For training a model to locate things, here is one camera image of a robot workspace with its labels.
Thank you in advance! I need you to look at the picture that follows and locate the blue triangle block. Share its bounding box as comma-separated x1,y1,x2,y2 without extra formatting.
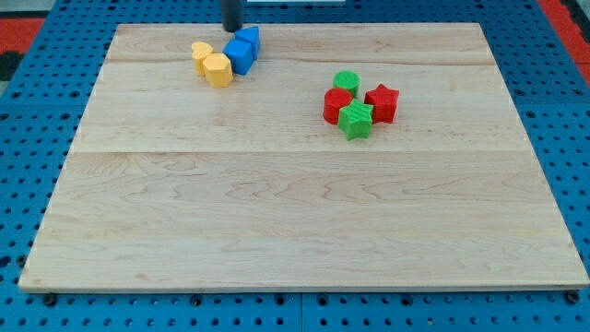
234,26,261,61

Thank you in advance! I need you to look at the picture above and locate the green star block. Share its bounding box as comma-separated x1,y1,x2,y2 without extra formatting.
337,99,373,140

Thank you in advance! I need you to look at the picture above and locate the red cylinder block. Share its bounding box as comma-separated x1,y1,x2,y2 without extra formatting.
323,88,353,125

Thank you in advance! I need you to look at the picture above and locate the green cylinder block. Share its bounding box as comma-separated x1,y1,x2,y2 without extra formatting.
333,70,360,98

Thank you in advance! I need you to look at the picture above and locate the red star block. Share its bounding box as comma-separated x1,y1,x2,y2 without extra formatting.
364,84,400,124

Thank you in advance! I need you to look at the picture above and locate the yellow hexagon block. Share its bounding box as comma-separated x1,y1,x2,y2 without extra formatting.
203,53,233,88

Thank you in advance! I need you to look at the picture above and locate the blue cube block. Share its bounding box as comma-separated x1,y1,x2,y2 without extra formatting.
223,40,254,76

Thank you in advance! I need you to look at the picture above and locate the yellow heart block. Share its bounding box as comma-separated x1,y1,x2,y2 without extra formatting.
191,41,214,77

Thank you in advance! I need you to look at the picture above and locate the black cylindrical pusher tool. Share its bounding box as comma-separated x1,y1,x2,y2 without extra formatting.
219,0,243,32

